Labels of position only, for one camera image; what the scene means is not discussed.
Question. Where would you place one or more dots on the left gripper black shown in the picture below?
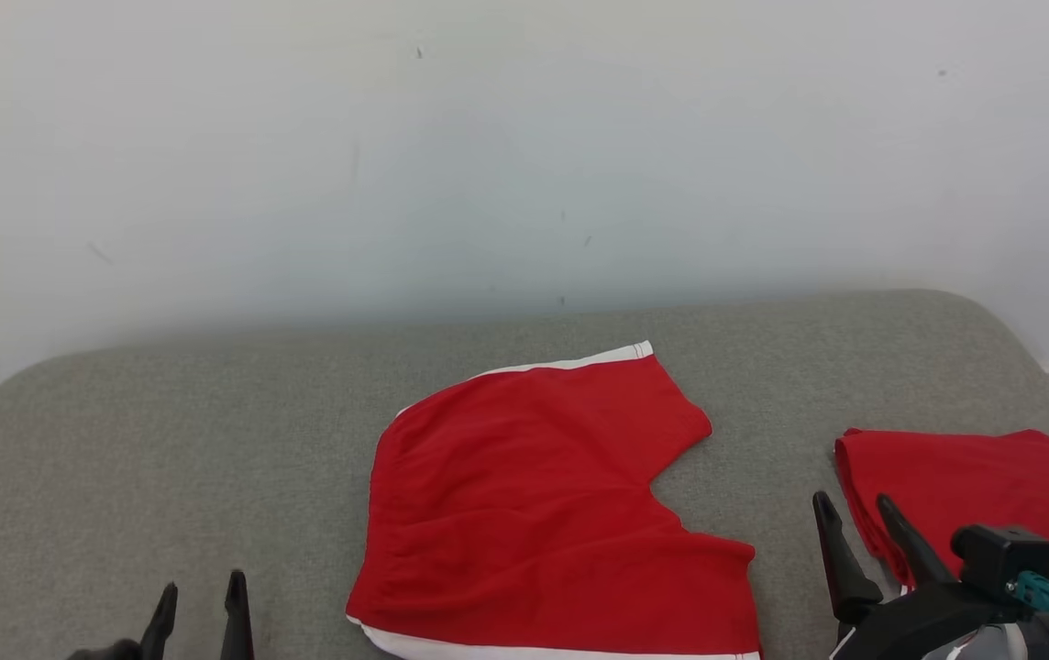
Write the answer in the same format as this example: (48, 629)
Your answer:
(116, 653)

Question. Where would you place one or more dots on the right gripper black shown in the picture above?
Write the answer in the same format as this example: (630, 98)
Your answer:
(928, 628)

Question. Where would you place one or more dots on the red garment with striped trim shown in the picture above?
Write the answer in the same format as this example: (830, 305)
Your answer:
(974, 486)

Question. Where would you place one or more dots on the red shorts with white band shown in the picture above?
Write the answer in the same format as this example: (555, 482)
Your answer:
(524, 513)

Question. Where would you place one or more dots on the grey fabric sofa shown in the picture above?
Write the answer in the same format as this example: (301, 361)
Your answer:
(167, 458)

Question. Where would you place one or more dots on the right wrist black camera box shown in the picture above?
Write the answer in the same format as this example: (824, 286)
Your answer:
(1001, 555)

